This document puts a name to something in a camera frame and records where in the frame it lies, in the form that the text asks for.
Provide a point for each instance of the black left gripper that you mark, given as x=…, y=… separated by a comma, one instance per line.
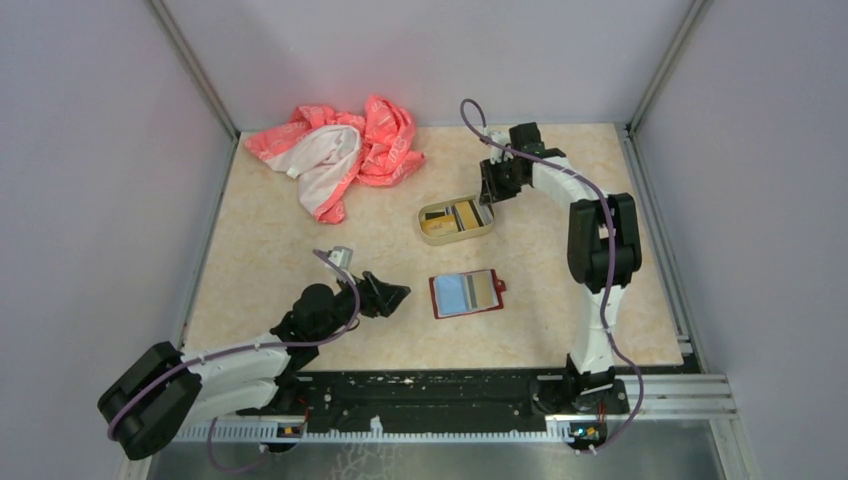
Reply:
x=379, y=297

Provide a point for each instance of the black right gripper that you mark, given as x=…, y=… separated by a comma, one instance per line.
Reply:
x=491, y=191

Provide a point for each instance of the red card holder wallet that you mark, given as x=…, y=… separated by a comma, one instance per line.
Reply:
x=448, y=295

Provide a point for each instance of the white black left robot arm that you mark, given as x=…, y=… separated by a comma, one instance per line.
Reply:
x=166, y=391

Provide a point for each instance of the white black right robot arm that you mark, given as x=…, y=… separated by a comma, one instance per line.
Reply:
x=603, y=252

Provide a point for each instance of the beige oval card tray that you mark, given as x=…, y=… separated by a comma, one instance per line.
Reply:
x=473, y=219

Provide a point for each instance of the pink white crumpled cloth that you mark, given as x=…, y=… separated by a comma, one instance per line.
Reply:
x=326, y=151

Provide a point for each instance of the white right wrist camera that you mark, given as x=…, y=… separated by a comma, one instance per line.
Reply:
x=499, y=140

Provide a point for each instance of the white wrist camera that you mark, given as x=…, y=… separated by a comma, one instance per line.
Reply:
x=340, y=257
x=499, y=140

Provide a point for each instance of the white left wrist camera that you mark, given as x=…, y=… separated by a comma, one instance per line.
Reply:
x=340, y=257

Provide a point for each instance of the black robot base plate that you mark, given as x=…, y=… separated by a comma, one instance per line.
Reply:
x=438, y=401

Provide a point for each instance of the white slotted cable duct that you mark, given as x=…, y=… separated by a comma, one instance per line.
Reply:
x=272, y=432

